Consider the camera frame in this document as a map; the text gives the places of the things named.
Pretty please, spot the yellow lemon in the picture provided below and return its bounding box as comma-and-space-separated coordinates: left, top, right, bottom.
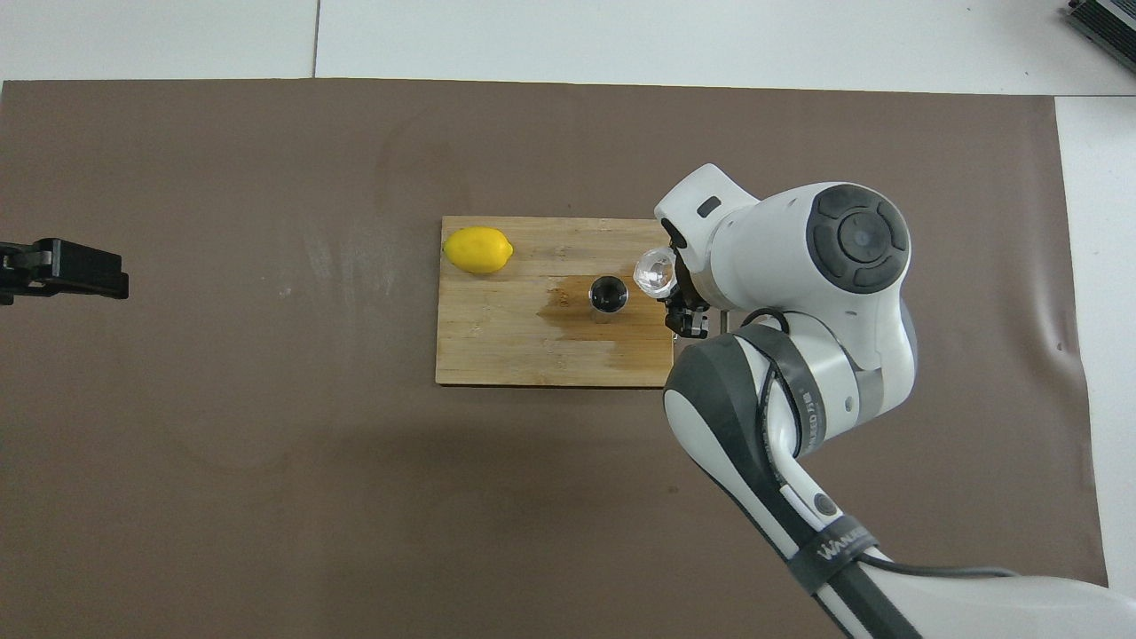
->
443, 226, 516, 275

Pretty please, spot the steel jigger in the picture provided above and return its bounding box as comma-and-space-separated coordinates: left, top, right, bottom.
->
588, 275, 631, 325

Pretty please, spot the grey ribbed metal device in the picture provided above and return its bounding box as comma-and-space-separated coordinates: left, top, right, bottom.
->
1065, 0, 1136, 65

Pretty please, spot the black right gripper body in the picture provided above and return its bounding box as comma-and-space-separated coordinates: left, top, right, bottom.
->
676, 253, 711, 307

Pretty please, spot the brown paper table mat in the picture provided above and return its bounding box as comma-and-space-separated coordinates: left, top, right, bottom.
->
0, 78, 1115, 639

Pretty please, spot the wooden cutting board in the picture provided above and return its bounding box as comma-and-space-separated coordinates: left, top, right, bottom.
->
435, 216, 689, 389

